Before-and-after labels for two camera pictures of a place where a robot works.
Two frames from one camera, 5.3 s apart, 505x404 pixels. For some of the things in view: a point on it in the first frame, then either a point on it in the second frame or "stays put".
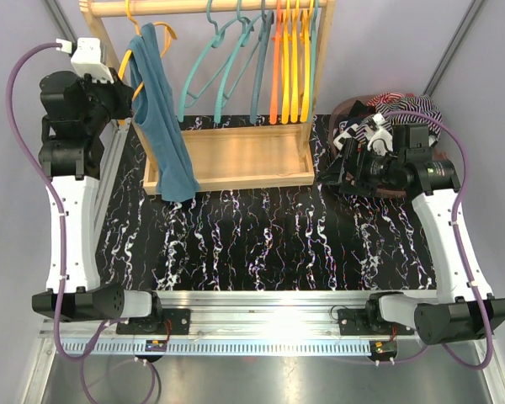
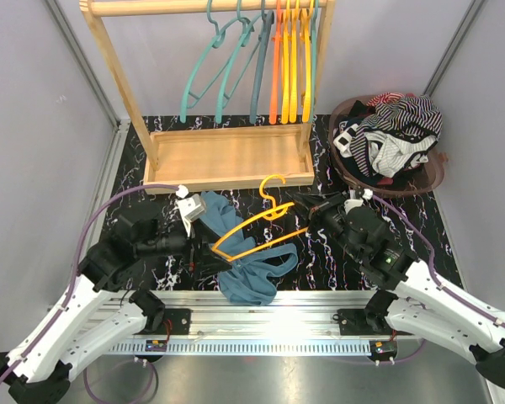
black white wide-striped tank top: x=348 y=133 stays put
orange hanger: x=273 y=108 stays put
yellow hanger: x=170 y=30 to x=275 y=211
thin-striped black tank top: x=419 y=104 stays put
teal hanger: x=221 y=97 stays put
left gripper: x=122 y=93 to x=210 y=263
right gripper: x=357 y=154 to x=318 y=205
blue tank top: x=157 y=110 to x=247 y=281
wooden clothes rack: x=224 y=154 stays put
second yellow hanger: x=305 y=27 stays put
